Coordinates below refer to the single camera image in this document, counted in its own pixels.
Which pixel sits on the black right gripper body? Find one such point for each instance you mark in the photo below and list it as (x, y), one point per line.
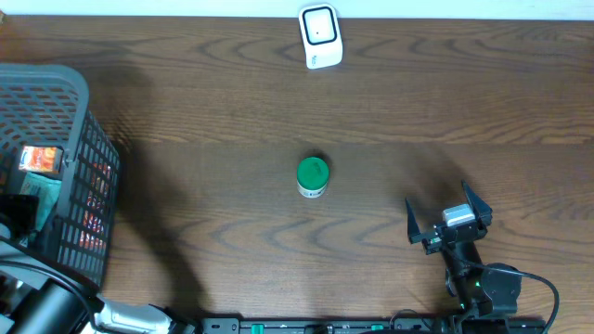
(433, 243)

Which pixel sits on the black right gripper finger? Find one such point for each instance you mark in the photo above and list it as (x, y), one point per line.
(413, 231)
(482, 211)

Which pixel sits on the teal wet wipes pack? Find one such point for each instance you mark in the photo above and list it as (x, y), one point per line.
(46, 190)

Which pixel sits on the red snack bar wrapper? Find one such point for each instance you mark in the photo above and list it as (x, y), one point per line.
(95, 207)

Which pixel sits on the green lid jar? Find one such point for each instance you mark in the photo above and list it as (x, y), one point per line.
(312, 177)

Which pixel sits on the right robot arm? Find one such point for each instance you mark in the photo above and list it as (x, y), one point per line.
(485, 291)

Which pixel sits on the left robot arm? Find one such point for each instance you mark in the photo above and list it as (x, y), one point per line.
(40, 296)

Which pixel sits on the white barcode scanner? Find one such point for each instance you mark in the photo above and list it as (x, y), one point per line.
(321, 35)

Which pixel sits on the grey plastic basket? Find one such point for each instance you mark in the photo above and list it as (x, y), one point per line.
(47, 106)

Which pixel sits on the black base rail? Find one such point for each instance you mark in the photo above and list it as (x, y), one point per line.
(401, 324)

